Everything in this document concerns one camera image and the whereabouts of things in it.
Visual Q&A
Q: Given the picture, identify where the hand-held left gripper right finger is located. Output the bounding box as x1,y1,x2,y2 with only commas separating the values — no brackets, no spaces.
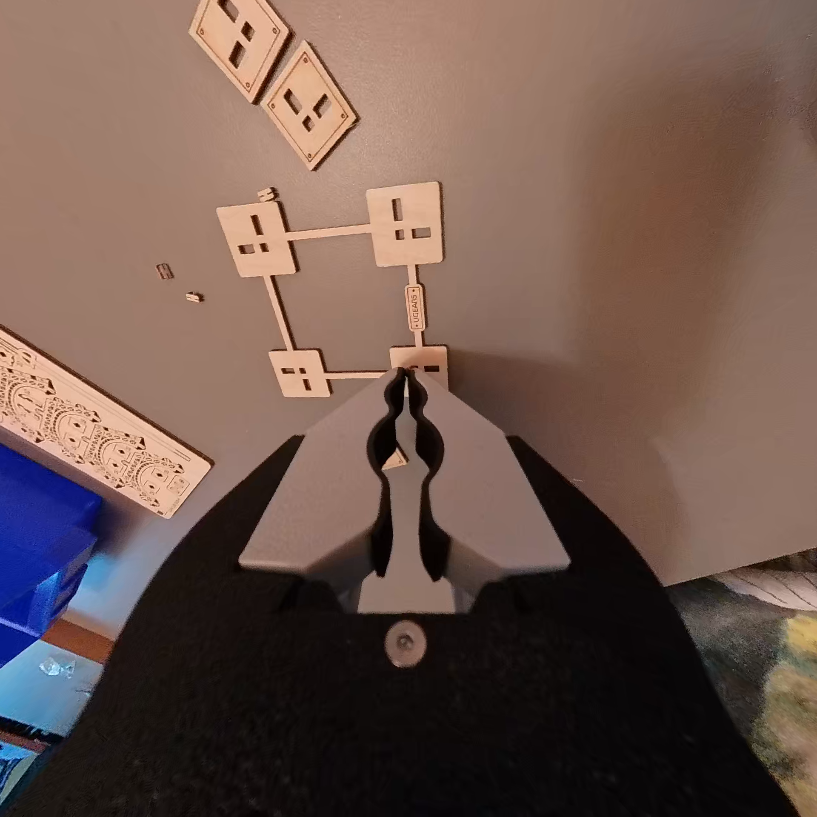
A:
407,370,571,611

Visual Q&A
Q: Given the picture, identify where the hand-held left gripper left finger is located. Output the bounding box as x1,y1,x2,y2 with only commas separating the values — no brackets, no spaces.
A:
239,367,407,611

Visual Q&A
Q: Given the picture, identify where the wooden linked squares piece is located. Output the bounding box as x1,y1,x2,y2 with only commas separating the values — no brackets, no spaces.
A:
216,182,449,398

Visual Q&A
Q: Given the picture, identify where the engraved wooden rectangular plate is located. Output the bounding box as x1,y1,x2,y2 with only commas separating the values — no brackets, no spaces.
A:
0,326,213,519

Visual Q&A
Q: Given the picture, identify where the blue plastic bin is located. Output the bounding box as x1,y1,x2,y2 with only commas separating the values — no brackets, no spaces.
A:
0,440,104,668

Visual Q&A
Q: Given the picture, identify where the person's printed shirt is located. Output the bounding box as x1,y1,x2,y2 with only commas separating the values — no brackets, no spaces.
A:
667,552,817,817

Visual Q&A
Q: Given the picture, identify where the bordered wooden square tile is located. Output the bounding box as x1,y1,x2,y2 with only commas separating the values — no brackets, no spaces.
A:
189,0,291,104
262,40,360,172

